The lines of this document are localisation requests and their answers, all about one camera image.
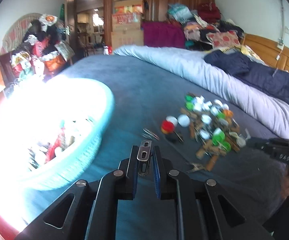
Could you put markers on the green bottle cap centre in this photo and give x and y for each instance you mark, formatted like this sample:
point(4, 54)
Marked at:
point(218, 138)

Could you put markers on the wooden headboard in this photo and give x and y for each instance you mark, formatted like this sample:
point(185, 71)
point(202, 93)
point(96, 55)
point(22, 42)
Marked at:
point(269, 51)

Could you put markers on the black bottle cap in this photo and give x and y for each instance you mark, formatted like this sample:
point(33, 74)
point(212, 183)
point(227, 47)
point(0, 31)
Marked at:
point(172, 137)

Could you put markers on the orange-brown wooden clothespin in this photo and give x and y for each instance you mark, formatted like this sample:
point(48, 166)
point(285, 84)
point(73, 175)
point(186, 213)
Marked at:
point(209, 166)

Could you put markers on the pile of clothes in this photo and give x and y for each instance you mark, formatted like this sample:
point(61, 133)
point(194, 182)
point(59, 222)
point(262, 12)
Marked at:
point(203, 28)

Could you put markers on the magenta cloth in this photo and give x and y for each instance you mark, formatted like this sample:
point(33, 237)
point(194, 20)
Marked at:
point(161, 34)

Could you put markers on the white bottle cap left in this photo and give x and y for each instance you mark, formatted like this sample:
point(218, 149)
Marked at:
point(172, 119)

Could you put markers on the long brown wooden clothespin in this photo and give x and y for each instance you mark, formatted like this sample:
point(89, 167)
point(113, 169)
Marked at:
point(203, 149)

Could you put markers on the navy blue quilt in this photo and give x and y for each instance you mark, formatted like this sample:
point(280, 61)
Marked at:
point(268, 80)

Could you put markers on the cardboard box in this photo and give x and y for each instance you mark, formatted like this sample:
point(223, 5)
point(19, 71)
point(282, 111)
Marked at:
point(121, 38)

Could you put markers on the cluttered wooden side table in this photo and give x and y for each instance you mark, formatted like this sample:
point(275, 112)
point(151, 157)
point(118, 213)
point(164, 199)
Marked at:
point(35, 45)

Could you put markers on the blue-grey bed blanket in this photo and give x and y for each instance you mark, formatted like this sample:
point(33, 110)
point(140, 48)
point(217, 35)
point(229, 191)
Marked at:
point(144, 96)

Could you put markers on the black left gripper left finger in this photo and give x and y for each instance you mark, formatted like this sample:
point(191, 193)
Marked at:
point(119, 184)

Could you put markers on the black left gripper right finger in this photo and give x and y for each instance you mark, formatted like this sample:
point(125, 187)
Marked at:
point(172, 184)

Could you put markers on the dark metal clip front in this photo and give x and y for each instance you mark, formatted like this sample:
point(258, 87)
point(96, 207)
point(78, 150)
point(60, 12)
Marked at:
point(195, 167)

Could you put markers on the turquoise plastic laundry basket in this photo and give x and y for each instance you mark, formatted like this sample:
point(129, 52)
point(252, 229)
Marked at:
point(51, 132)

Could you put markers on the white bottle cap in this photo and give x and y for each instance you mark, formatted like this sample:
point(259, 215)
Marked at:
point(184, 120)
point(172, 119)

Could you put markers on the silver metal clip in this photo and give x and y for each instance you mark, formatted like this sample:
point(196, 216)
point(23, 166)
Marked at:
point(144, 157)
point(149, 134)

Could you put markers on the red bottle cap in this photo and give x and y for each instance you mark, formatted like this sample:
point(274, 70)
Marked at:
point(167, 124)

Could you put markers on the white cap at pile right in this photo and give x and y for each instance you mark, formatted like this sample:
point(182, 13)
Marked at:
point(241, 142)

